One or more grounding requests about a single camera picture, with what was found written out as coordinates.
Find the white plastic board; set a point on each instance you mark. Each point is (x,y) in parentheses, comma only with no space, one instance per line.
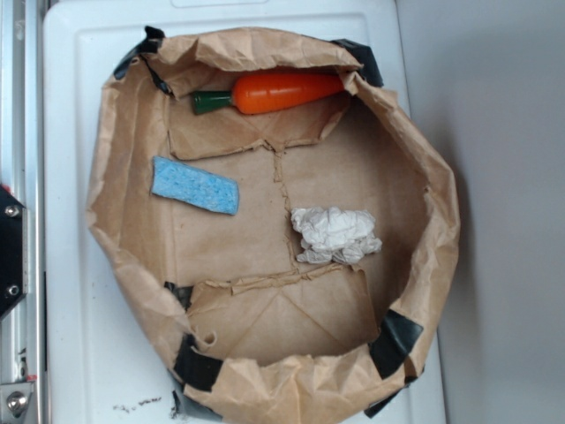
(101,368)

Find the orange toy carrot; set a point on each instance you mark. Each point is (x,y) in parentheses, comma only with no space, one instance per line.
(263,93)

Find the brown paper bag tray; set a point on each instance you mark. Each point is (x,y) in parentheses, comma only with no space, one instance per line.
(251,334)

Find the aluminium frame rail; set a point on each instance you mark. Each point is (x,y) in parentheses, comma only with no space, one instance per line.
(24,393)

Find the blue rectangular sponge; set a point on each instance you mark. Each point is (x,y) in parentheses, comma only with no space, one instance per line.
(194,186)

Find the crumpled white paper towel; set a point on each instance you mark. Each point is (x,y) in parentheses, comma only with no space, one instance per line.
(332,234)

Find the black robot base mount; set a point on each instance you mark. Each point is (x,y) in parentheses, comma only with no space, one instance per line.
(13,251)

